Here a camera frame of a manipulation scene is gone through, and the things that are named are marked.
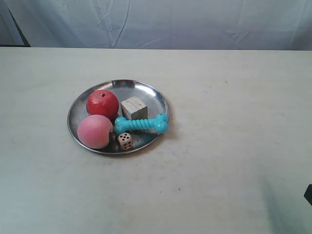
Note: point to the pink toy peach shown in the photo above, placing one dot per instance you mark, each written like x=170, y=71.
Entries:
x=94, y=131

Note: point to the white wrinkled backdrop cloth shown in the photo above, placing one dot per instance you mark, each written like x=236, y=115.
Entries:
x=159, y=24

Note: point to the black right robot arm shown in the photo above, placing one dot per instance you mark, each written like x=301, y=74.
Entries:
x=308, y=194

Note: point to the teal rubber bone toy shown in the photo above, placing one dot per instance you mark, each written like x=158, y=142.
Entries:
x=159, y=124

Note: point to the wooden die black dots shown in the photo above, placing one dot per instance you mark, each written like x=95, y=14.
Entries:
x=125, y=141

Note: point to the pale wooden cube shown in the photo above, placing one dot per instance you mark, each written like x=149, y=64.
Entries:
x=134, y=108

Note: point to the red toy apple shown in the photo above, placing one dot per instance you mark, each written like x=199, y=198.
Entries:
x=102, y=102

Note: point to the dark stand leg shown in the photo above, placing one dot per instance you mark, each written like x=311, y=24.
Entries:
x=23, y=38

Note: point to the round metal plate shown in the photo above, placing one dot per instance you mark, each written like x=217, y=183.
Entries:
x=122, y=89

